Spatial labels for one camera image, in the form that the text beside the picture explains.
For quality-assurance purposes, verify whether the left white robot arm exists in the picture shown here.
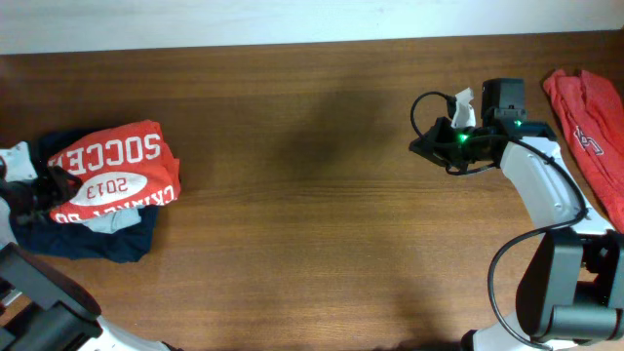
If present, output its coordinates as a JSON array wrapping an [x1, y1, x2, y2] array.
[[1, 150, 174, 350]]

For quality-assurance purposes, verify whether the red printed t-shirt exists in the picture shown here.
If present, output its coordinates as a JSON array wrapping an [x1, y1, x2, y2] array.
[[542, 69, 623, 231]]

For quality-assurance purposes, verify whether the folded navy blue garment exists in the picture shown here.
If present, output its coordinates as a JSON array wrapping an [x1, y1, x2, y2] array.
[[9, 127, 162, 264]]

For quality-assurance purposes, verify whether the orange t-shirt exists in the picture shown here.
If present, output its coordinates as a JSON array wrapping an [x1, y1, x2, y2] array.
[[48, 120, 181, 224]]

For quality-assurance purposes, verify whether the folded grey garment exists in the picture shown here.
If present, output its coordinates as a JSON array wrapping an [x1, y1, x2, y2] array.
[[82, 209, 141, 234]]

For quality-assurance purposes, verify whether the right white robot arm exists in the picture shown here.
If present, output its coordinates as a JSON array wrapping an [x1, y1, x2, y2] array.
[[409, 78, 623, 351]]

